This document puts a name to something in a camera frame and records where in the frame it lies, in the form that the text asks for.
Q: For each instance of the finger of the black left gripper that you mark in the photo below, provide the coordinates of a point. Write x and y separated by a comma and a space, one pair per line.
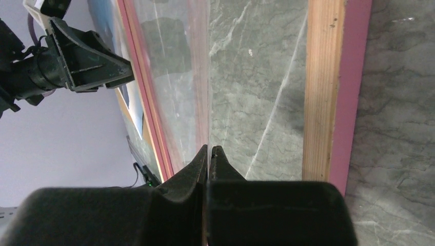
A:
83, 55

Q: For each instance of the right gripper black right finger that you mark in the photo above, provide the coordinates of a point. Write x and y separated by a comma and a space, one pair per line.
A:
242, 212

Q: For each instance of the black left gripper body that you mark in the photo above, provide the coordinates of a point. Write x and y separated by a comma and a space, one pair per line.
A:
30, 78

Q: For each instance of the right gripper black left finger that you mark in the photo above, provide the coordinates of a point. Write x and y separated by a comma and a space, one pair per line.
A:
170, 214

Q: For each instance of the pink wooden photo frame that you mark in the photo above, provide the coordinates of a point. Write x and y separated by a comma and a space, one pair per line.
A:
265, 80

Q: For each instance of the landscape photo print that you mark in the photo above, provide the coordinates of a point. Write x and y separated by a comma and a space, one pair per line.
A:
108, 23

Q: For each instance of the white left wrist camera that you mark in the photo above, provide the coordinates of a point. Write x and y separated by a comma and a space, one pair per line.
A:
43, 10

